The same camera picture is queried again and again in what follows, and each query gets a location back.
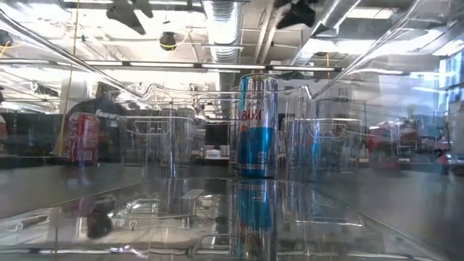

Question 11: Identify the black ceiling device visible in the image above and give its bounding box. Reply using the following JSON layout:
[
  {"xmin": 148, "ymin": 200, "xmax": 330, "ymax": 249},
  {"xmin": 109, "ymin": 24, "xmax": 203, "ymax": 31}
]
[{"xmin": 0, "ymin": 28, "xmax": 15, "ymax": 48}]

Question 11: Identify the clear plastic storage bin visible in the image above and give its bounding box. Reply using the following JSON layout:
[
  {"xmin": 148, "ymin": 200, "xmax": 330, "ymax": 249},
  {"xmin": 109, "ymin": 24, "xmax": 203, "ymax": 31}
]
[
  {"xmin": 281, "ymin": 117, "xmax": 363, "ymax": 172},
  {"xmin": 116, "ymin": 115, "xmax": 196, "ymax": 170},
  {"xmin": 0, "ymin": 0, "xmax": 464, "ymax": 261}
]

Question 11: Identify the silver ribbed air duct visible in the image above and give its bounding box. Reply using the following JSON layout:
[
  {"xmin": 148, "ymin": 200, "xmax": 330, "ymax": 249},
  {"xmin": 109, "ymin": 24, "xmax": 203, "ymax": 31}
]
[{"xmin": 202, "ymin": 0, "xmax": 242, "ymax": 65}]

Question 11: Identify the black low room divider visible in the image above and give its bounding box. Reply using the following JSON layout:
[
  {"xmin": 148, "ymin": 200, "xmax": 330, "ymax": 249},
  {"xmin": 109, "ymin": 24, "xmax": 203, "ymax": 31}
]
[{"xmin": 0, "ymin": 112, "xmax": 73, "ymax": 157}]

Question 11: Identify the long ceiling light bar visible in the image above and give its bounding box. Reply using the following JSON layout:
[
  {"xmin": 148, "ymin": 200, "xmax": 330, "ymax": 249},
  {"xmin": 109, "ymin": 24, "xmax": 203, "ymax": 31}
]
[{"xmin": 0, "ymin": 59, "xmax": 341, "ymax": 73}]

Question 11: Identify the black ceiling-mounted camera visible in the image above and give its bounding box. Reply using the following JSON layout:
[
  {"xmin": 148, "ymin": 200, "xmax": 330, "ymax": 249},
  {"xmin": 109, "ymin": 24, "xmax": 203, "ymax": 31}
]
[{"xmin": 159, "ymin": 30, "xmax": 178, "ymax": 51}]

